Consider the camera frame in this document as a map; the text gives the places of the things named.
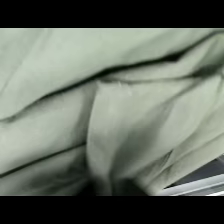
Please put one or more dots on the pale green shirt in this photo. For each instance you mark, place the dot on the pale green shirt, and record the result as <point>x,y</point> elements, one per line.
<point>110,110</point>

